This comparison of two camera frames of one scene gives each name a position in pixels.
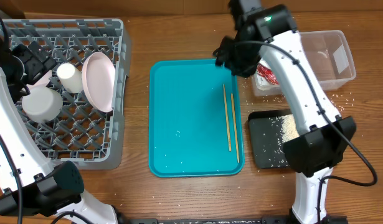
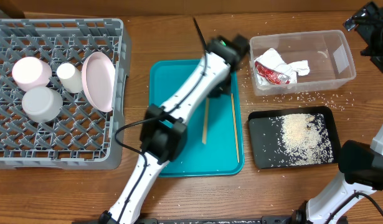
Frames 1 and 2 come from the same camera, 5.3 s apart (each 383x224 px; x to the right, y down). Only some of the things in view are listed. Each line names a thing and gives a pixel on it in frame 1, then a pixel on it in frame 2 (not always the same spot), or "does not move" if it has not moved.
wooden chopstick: x=235 y=129 does not move
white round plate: x=98 y=75 does not move
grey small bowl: x=42 y=104 does not move
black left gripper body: x=34 y=68 -> x=225 y=86
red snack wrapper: x=267 y=74 does not move
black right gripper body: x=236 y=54 -> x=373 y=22
